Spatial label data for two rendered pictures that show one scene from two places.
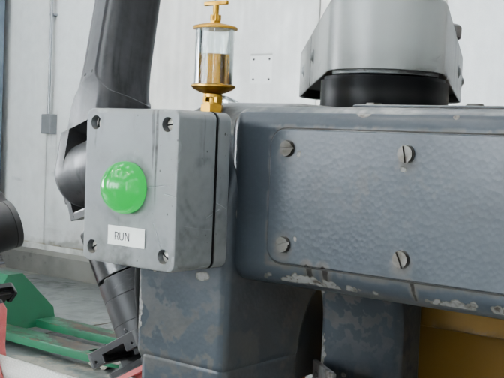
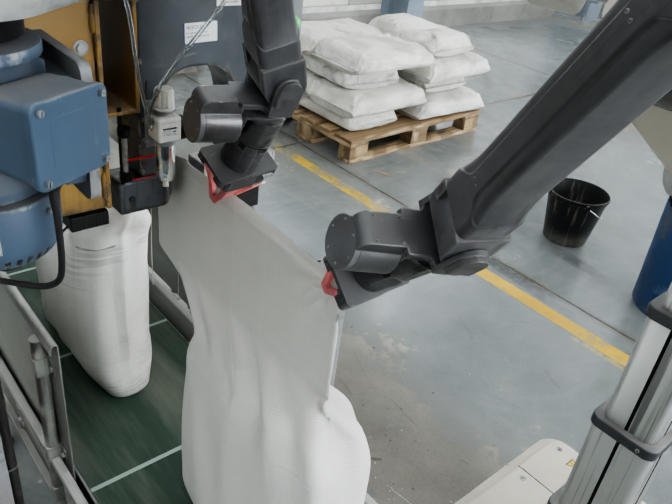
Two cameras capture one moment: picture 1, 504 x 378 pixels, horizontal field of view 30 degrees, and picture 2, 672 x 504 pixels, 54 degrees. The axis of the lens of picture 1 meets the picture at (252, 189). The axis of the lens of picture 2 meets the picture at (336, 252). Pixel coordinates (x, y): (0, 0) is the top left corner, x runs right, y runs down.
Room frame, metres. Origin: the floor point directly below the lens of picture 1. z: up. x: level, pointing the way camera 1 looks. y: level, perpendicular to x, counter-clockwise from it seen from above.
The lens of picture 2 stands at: (1.66, 0.35, 1.54)
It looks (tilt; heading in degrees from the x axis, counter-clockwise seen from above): 31 degrees down; 187
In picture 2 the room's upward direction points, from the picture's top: 8 degrees clockwise
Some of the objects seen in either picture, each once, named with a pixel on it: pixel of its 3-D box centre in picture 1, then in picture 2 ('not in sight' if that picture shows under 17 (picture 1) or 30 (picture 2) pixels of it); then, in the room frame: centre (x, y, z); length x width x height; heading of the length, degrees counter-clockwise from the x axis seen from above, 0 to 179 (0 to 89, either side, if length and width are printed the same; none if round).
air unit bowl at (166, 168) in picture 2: not in sight; (165, 161); (0.79, -0.04, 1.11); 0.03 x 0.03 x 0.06
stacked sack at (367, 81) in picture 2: not in sight; (342, 64); (-2.29, -0.27, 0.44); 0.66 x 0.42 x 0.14; 46
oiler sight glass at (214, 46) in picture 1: (214, 57); not in sight; (0.61, 0.03, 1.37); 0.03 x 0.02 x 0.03; 51
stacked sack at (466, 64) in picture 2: not in sight; (437, 62); (-2.68, 0.28, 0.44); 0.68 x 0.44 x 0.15; 141
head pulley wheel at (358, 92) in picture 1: (383, 97); not in sight; (0.67, -0.09, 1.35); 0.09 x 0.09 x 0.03
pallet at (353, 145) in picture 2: not in sight; (373, 113); (-2.56, -0.07, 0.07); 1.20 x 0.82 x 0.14; 143
